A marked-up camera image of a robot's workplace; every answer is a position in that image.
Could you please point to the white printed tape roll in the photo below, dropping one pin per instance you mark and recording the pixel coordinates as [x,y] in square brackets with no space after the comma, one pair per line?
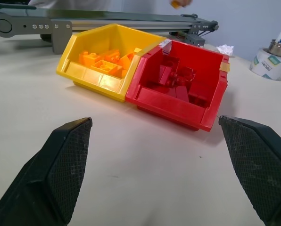
[267,67]

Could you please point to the person's bare hand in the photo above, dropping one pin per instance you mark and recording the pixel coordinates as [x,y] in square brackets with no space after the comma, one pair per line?
[185,2]

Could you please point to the red plastic bin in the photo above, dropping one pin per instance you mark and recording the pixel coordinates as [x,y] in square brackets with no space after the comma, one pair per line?
[168,106]

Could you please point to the orange wedge building block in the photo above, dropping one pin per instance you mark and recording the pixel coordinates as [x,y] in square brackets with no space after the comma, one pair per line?
[126,61]

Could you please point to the silver metal cup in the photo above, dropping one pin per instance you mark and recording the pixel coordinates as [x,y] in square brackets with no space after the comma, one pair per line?
[279,50]

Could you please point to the white tape piece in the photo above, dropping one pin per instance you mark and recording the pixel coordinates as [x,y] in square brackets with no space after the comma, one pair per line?
[166,44]

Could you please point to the translucent red building block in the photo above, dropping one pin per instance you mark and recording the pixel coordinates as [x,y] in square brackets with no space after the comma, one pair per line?
[186,74]

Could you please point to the orange studded building block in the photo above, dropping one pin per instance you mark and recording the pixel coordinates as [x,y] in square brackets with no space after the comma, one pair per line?
[88,57]

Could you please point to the yellow plastic bin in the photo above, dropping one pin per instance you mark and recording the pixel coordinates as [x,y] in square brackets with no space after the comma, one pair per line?
[93,75]

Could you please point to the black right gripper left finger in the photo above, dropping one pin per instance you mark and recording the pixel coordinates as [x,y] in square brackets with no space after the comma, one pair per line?
[60,164]

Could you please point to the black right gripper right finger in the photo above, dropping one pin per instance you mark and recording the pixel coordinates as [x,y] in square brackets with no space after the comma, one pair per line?
[258,162]

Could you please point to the grey conveyor belt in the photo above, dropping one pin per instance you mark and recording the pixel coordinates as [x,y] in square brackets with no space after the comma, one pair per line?
[18,27]

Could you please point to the beige tape piece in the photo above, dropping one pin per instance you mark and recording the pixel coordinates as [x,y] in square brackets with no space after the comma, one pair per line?
[225,67]

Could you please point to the crumpled white tissue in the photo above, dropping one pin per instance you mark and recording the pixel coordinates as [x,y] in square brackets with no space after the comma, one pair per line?
[225,50]

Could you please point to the orange flat building block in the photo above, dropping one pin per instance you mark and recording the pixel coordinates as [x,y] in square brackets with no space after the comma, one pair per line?
[105,67]

